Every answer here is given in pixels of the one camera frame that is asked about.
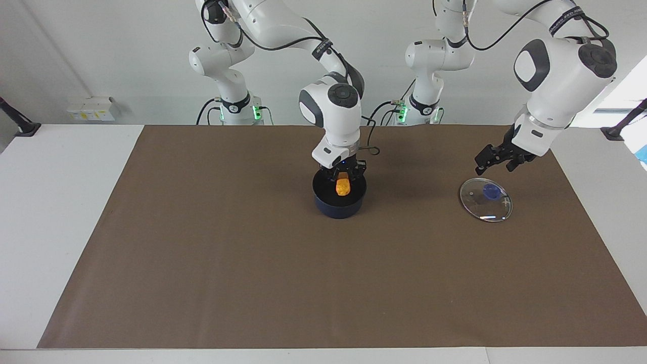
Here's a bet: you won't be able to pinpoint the black right arm base cables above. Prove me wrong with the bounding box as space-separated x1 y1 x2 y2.
196 99 274 126

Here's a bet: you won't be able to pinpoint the brown table mat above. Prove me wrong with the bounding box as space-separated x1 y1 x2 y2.
37 125 647 349

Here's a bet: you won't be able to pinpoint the blue pot with long handle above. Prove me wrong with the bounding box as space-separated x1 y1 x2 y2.
312 164 368 219

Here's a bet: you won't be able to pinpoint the black arm base cables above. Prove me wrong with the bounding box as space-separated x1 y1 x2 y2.
367 78 420 126
196 99 274 126

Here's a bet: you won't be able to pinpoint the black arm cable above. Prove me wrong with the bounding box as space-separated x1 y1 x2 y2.
201 0 382 157
463 0 611 52

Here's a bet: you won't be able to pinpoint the black clamp stand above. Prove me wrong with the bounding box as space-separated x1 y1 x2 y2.
600 99 647 141
0 96 42 137

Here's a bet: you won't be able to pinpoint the glass lid with blue knob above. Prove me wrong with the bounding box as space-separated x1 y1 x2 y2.
459 177 513 223

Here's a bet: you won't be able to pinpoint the white wall socket box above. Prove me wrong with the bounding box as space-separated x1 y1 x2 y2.
67 97 116 122

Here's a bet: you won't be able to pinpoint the black left arm base cables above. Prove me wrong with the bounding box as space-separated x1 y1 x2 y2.
367 78 420 126

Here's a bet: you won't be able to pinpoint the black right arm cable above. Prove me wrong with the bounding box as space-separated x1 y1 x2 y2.
201 0 382 157

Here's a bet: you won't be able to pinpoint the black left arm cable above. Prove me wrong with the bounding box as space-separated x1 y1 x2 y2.
463 0 611 52

